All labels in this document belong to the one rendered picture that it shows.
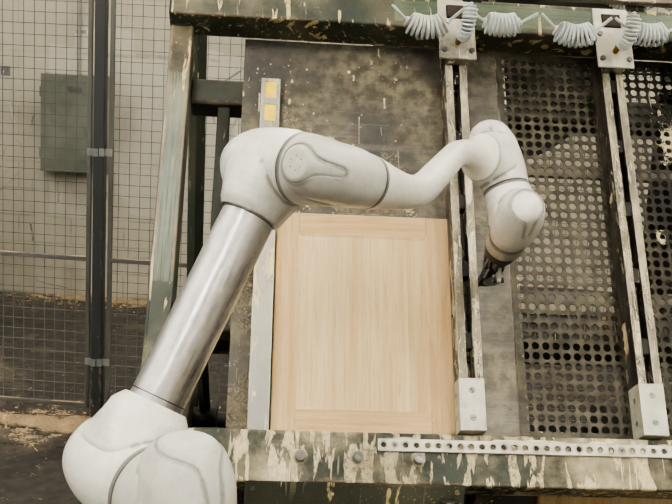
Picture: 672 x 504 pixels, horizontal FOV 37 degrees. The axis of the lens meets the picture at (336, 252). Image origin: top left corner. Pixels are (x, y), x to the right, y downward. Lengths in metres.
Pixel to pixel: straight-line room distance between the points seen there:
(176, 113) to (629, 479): 1.43
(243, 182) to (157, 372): 0.37
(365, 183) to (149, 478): 0.61
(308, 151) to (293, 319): 0.82
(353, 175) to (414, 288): 0.82
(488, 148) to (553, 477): 0.78
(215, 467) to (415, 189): 0.64
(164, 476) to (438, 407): 0.98
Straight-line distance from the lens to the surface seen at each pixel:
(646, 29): 2.80
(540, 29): 2.85
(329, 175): 1.69
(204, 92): 2.77
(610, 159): 2.73
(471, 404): 2.36
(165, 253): 2.46
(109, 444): 1.73
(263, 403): 2.34
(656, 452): 2.49
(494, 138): 2.17
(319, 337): 2.42
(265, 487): 2.30
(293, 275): 2.47
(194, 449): 1.59
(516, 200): 2.09
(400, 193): 1.82
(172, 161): 2.57
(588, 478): 2.42
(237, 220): 1.79
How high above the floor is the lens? 1.70
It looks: 10 degrees down
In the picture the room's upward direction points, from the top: 3 degrees clockwise
